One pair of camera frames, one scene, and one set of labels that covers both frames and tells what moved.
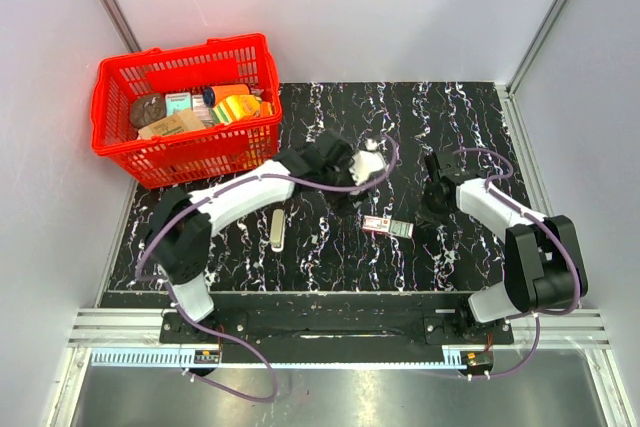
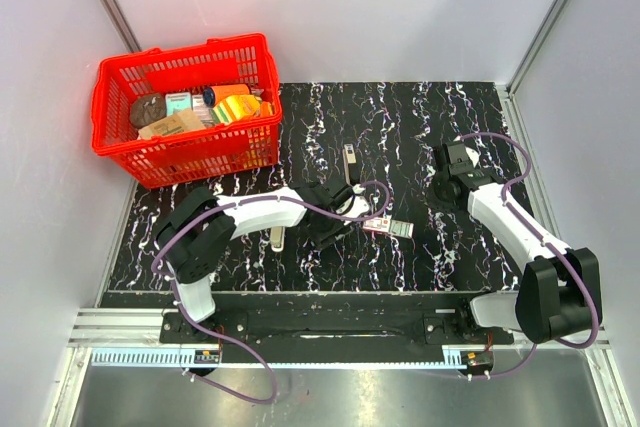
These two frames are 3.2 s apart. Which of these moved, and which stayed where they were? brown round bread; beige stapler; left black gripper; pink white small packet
Moved: left black gripper
Stayed: brown round bread; beige stapler; pink white small packet
